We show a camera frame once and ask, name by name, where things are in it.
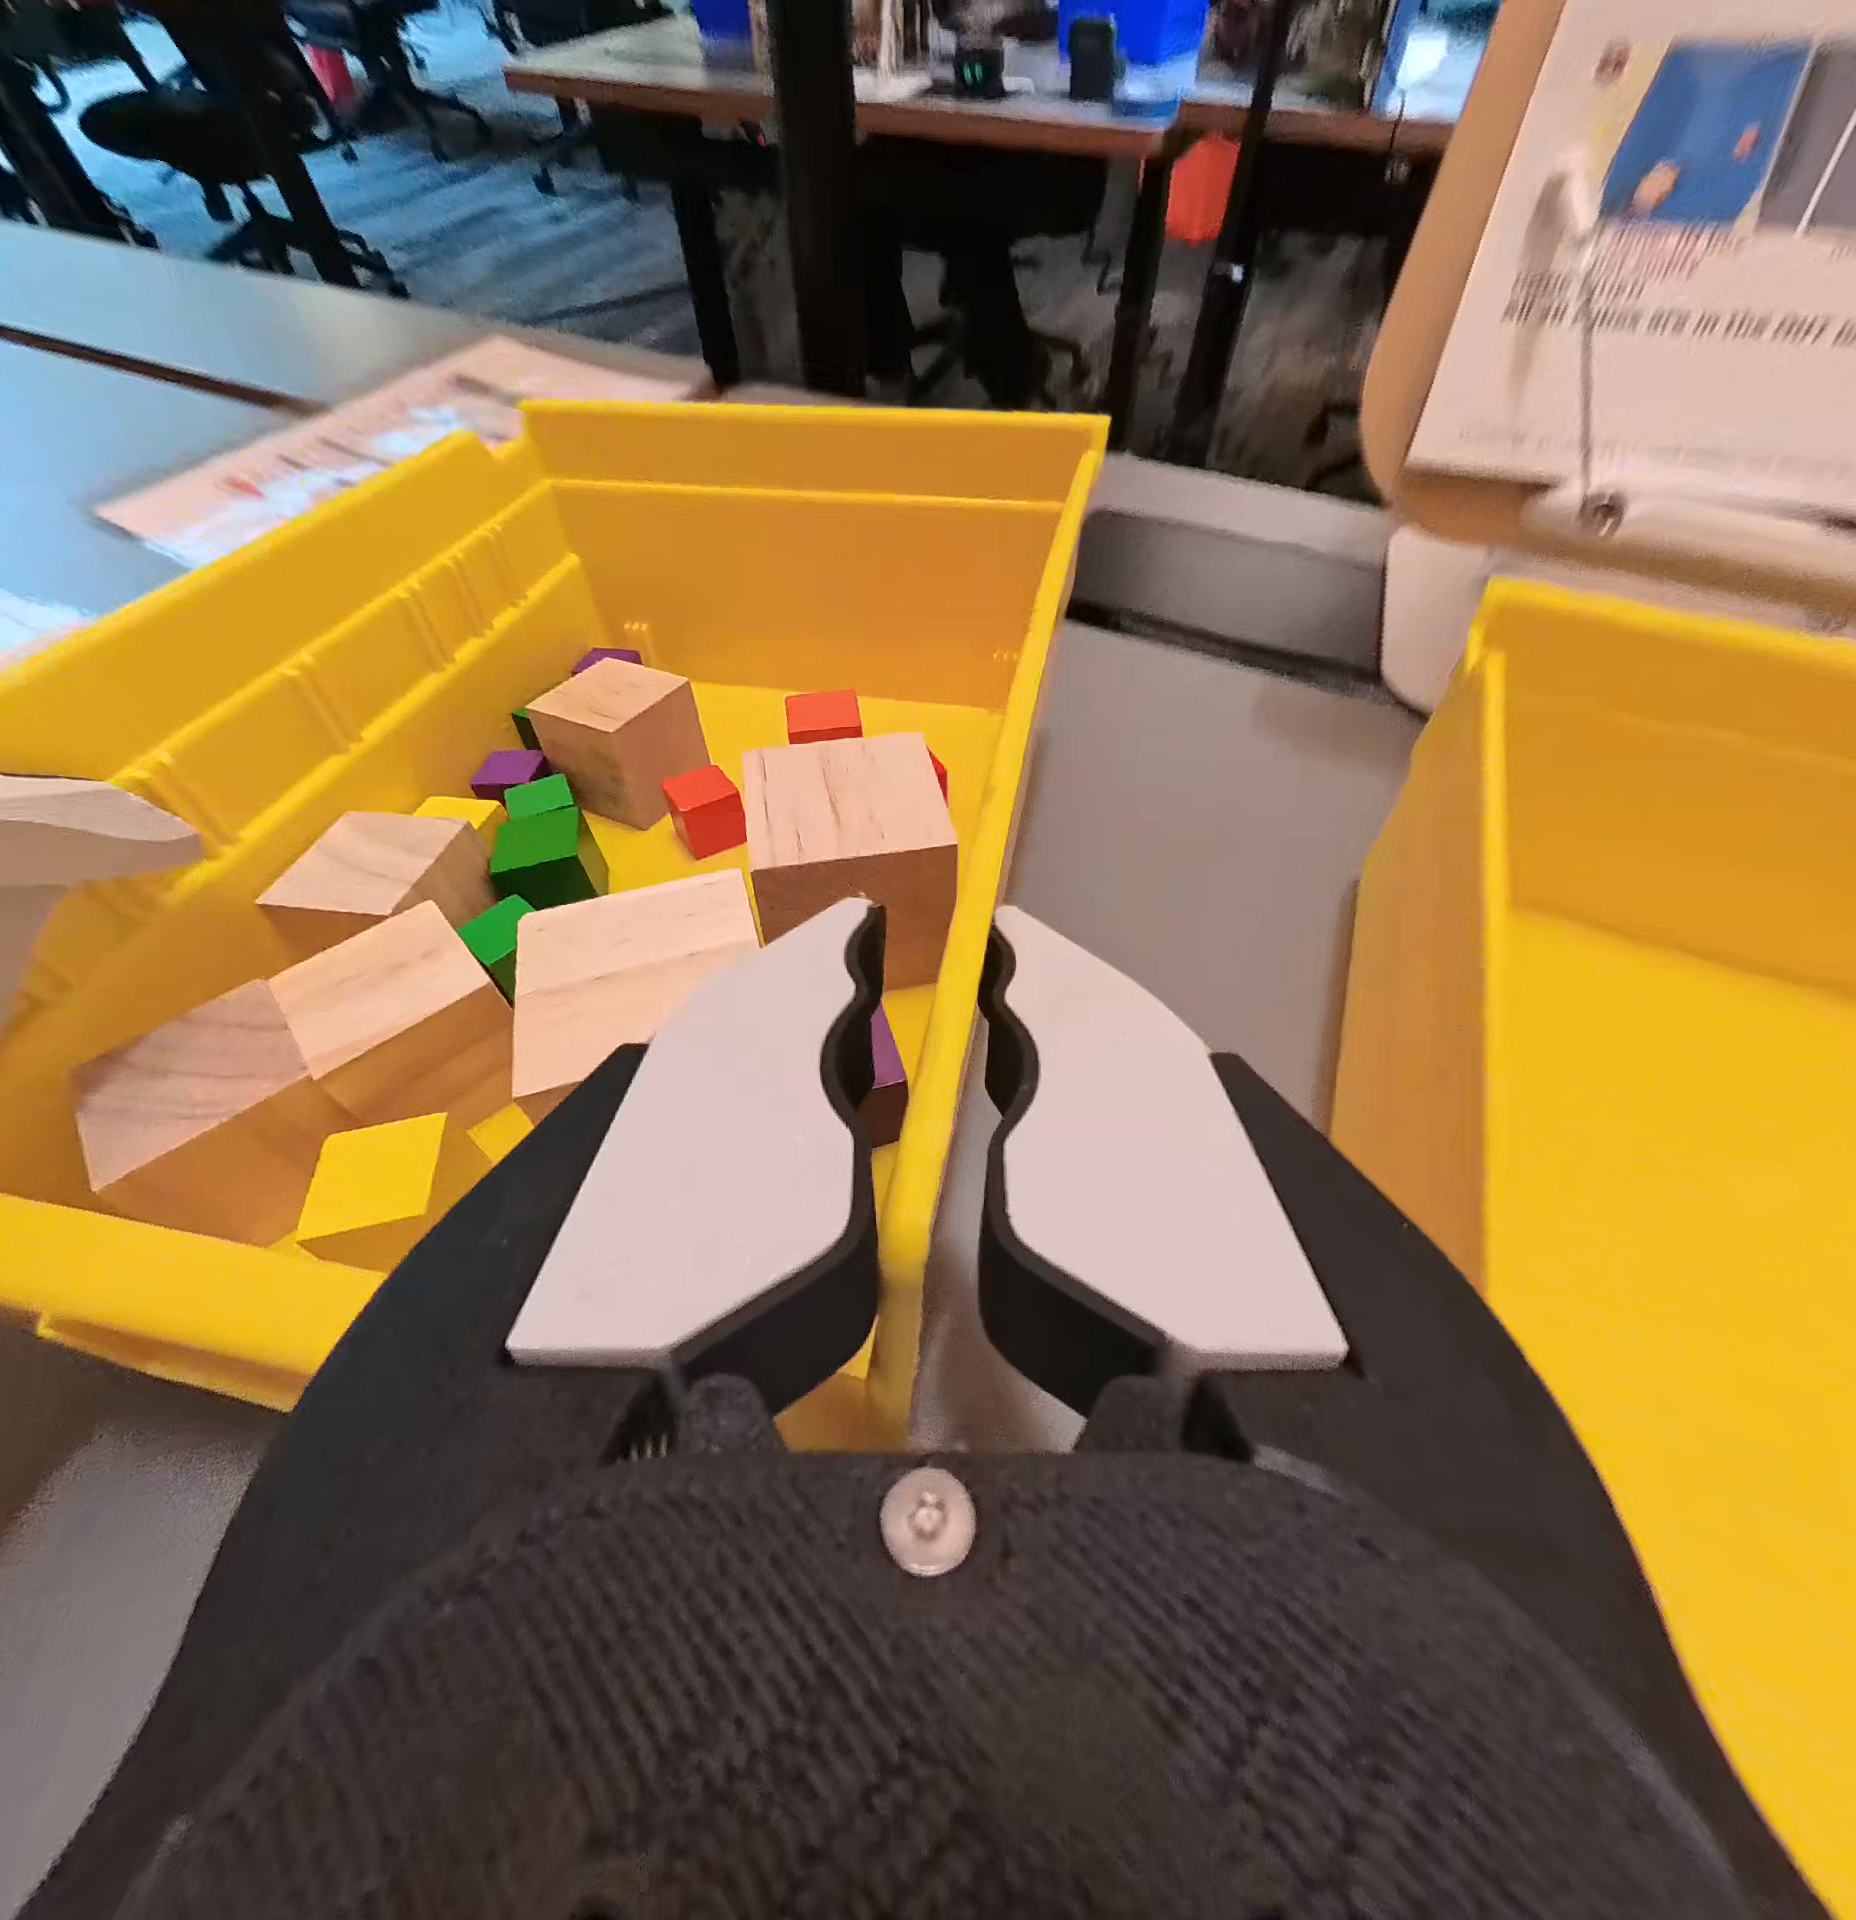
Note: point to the black device with green light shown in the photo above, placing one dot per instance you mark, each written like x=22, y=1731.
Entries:
x=981, y=69

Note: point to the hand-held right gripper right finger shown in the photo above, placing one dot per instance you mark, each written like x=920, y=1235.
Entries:
x=1137, y=1186

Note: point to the pile of plain wooden cubes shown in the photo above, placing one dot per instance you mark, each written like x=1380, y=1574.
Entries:
x=850, y=824

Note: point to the pile of small coloured cubes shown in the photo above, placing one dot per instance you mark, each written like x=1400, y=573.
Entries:
x=552, y=855

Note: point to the cardboard board with printed sheet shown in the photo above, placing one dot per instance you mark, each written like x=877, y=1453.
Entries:
x=1694, y=225

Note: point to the printed paper sheet red bar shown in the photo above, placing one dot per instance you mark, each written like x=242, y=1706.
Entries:
x=359, y=436

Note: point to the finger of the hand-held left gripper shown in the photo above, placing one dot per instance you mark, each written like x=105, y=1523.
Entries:
x=77, y=824

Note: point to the black office chair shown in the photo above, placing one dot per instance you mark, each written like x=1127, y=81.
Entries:
x=198, y=123

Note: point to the white box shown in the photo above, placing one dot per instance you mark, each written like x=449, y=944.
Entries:
x=1432, y=616

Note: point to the white printed paper sheet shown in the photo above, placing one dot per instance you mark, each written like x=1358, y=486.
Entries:
x=5, y=628

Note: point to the yellow plastic box with dividers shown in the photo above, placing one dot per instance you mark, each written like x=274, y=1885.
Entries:
x=809, y=602

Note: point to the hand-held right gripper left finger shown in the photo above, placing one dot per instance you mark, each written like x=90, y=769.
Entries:
x=702, y=1172

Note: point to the orange container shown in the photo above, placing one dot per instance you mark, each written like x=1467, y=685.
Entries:
x=1202, y=192

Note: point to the black pole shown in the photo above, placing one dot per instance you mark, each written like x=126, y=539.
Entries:
x=820, y=194

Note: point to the blue plastic bin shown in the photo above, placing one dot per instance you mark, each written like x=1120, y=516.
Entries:
x=1151, y=30

